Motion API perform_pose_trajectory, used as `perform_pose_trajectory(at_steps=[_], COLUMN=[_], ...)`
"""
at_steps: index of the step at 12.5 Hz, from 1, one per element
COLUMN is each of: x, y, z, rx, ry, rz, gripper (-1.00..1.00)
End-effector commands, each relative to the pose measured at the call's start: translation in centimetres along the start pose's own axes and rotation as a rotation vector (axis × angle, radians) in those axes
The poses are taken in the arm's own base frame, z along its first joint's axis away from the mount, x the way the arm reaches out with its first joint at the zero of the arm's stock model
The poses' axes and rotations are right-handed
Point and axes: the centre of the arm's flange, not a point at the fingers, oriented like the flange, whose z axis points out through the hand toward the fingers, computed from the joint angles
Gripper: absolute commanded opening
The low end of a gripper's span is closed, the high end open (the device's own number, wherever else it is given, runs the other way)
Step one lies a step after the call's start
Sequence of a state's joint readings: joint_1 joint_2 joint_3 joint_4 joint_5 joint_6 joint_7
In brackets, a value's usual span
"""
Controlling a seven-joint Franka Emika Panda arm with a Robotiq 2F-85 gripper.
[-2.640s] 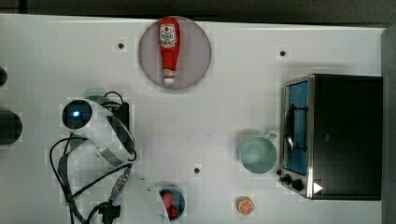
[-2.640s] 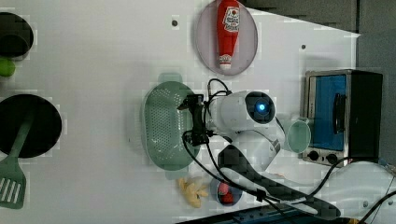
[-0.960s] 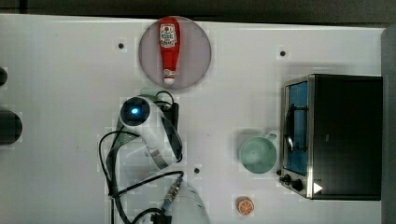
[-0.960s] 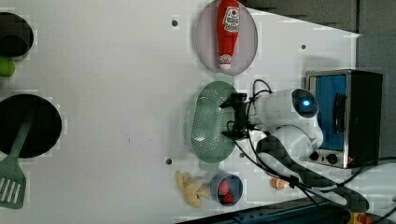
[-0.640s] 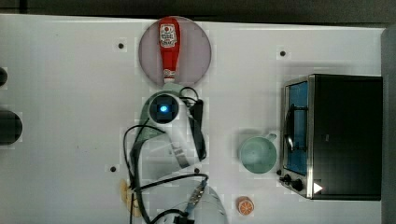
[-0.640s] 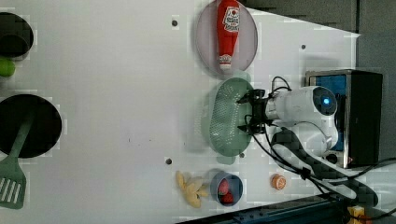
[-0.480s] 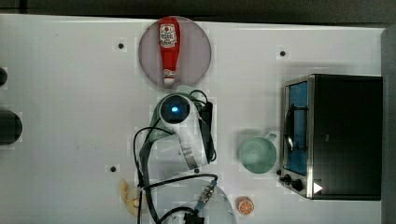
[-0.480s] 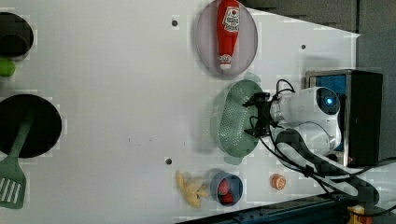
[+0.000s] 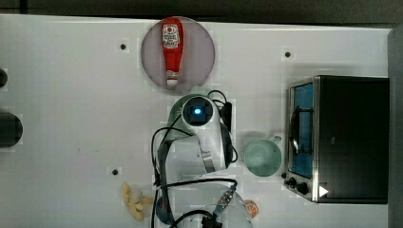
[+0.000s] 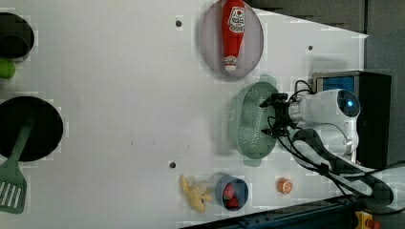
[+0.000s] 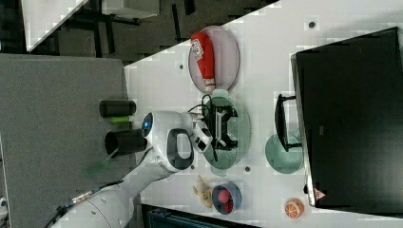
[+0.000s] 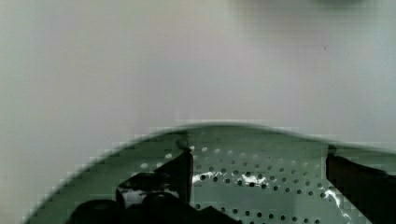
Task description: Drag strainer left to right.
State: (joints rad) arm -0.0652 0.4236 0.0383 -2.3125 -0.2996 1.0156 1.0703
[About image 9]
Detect green plastic strainer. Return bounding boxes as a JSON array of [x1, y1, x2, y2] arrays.
[[166, 86, 209, 140]]

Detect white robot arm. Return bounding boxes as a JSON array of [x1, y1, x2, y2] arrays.
[[152, 94, 253, 228]]

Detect grey round plate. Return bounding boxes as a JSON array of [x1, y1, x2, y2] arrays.
[[141, 16, 215, 91]]

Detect green plastic cup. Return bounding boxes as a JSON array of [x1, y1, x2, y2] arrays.
[[243, 136, 282, 177]]

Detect red ketchup bottle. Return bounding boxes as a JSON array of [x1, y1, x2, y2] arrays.
[[162, 17, 184, 87]]

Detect blue bowl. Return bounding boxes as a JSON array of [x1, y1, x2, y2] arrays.
[[155, 197, 168, 224]]

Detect orange slice toy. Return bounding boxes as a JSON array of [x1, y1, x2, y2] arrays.
[[244, 199, 259, 219]]

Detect yellow banana peel toy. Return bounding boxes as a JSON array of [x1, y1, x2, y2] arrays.
[[122, 182, 154, 221]]

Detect black toaster oven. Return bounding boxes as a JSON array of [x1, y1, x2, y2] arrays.
[[281, 75, 390, 204]]

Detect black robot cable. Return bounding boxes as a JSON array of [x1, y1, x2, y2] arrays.
[[150, 89, 240, 228]]

